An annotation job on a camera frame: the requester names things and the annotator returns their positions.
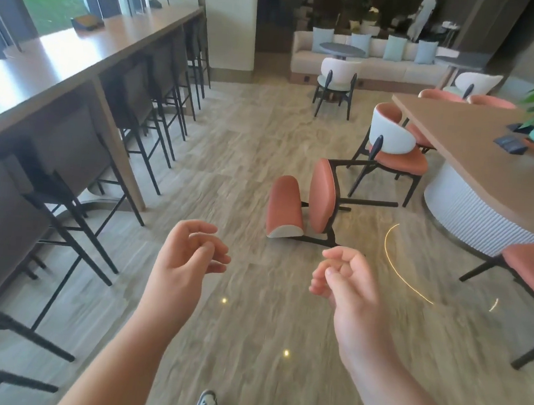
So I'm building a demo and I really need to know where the person's left hand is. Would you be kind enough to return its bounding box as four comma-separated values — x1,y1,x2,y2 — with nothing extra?
146,217,234,322

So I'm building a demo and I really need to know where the person's right hand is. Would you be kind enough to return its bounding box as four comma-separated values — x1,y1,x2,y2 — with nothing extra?
305,244,397,353

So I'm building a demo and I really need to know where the person's left forearm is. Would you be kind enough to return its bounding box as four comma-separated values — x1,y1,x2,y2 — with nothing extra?
54,295,199,405

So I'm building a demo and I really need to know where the person's right forearm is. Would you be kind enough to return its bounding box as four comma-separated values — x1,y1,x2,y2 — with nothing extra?
330,336,472,405

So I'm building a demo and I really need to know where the tipped-over orange chair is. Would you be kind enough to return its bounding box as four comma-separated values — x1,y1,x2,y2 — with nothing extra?
264,154,403,254

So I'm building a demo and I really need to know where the orange chair with white back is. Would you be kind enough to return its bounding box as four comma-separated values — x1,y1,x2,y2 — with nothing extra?
467,93,518,111
345,100,434,210
401,87,468,157

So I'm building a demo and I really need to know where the wooden table with white base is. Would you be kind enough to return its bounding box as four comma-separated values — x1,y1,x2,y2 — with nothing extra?
381,92,534,261

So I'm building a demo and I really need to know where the orange chair with black legs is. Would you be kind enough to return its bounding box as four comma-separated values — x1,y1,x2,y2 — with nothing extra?
454,238,534,371

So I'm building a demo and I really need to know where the white chair with green seat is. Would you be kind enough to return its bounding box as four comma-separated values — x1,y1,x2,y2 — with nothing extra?
442,70,505,104
311,56,363,121

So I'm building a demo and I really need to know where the beige sofa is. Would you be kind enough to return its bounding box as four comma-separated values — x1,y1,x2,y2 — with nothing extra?
288,29,458,96

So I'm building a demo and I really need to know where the round grey table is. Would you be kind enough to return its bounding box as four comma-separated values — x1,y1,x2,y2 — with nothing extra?
434,54,488,75
317,41,367,62

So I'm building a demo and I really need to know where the light blue cushion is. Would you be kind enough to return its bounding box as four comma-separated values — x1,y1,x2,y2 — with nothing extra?
382,34,408,63
414,39,439,66
349,32,373,59
310,26,335,55

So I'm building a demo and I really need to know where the long wooden bar counter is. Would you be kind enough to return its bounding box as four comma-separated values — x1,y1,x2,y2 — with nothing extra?
0,0,205,216

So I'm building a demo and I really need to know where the potted plant with white flowers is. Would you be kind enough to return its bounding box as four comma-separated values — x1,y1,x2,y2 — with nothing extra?
345,0,383,36

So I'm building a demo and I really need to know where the dark box with wooden lid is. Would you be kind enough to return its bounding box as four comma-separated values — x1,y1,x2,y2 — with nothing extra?
70,12,106,33

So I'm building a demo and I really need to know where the small white side table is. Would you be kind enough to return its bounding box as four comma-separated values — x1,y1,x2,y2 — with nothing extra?
439,21,464,48

